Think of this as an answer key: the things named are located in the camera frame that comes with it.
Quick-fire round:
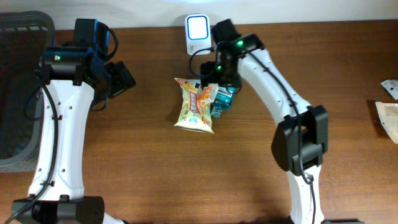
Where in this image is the small orange box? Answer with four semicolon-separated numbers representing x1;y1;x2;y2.
199;83;219;104

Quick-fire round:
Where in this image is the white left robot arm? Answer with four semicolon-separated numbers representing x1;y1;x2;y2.
11;19;136;224

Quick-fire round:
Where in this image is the white barcode scanner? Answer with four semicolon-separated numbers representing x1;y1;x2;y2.
185;14;211;55

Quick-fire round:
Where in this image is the dark grey plastic basket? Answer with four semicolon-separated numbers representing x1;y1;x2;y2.
1;11;55;173

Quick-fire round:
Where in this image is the teal mouthwash bottle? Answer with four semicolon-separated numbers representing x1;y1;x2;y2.
211;87;236;118

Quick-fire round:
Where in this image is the clear blister pack white card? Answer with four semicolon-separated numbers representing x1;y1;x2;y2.
381;80;398;100

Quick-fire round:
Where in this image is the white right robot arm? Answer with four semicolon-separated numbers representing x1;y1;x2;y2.
201;19;328;223

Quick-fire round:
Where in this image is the yellow snack bag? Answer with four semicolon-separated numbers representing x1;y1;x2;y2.
174;78;214;134

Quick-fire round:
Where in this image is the beige paper pouch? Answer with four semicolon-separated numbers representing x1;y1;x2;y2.
375;102;397;144

